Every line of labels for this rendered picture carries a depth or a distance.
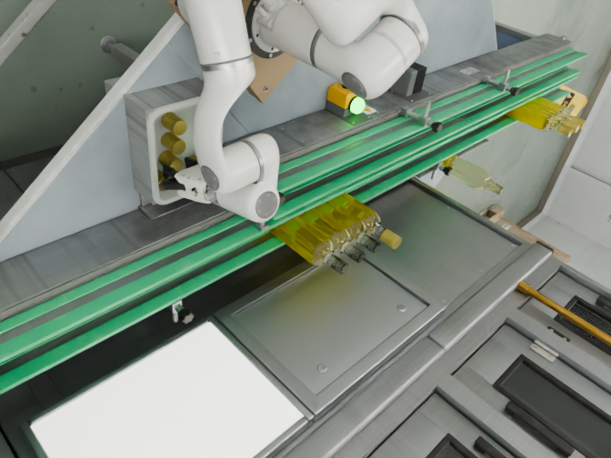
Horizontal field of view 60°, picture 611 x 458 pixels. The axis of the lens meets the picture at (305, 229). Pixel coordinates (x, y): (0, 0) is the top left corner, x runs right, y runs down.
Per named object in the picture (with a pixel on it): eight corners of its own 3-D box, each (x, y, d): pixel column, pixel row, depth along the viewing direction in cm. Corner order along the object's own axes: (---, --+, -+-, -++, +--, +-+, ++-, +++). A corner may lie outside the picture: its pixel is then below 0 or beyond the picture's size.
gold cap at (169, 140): (159, 134, 111) (171, 143, 108) (174, 129, 113) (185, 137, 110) (161, 148, 113) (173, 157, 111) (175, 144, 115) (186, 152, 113)
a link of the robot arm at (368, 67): (301, 45, 95) (367, 78, 86) (348, -2, 97) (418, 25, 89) (315, 83, 103) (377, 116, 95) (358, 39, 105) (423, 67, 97)
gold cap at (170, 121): (160, 114, 108) (172, 122, 106) (175, 110, 110) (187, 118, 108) (161, 129, 110) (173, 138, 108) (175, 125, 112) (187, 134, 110)
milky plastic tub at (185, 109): (134, 190, 116) (155, 209, 111) (124, 94, 102) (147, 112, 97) (200, 165, 126) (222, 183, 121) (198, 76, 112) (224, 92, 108)
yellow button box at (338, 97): (324, 107, 149) (343, 118, 145) (327, 83, 144) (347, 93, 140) (340, 102, 153) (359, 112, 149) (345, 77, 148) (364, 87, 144)
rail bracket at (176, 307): (148, 303, 120) (181, 340, 113) (145, 283, 116) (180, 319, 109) (163, 296, 122) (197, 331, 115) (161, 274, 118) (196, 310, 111)
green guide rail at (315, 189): (252, 204, 126) (275, 221, 122) (253, 201, 126) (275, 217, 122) (562, 66, 230) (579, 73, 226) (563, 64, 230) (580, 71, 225)
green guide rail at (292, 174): (254, 178, 122) (276, 194, 118) (254, 174, 121) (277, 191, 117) (569, 50, 226) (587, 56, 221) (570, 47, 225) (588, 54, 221)
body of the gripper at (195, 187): (207, 214, 100) (176, 200, 107) (249, 196, 106) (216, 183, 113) (200, 178, 96) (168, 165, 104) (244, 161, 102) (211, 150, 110)
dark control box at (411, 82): (385, 86, 165) (405, 97, 161) (390, 62, 160) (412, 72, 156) (400, 82, 170) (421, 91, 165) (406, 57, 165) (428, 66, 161)
